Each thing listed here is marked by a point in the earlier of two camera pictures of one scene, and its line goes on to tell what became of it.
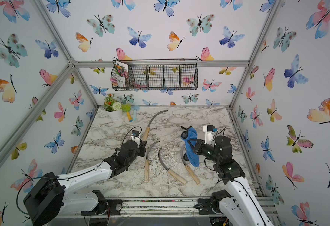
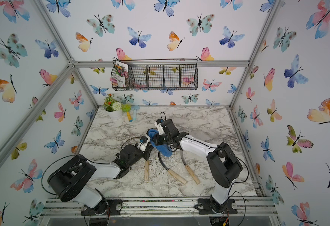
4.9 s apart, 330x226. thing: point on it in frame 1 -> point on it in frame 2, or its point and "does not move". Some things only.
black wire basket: x=160 y=74 does not move
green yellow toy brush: x=127 y=107 does not move
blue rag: x=193 y=157 -> x=163 y=149
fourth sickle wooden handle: x=193 y=175 does not move
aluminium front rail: x=168 y=207 does not move
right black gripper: x=200 y=147 -> x=156 y=137
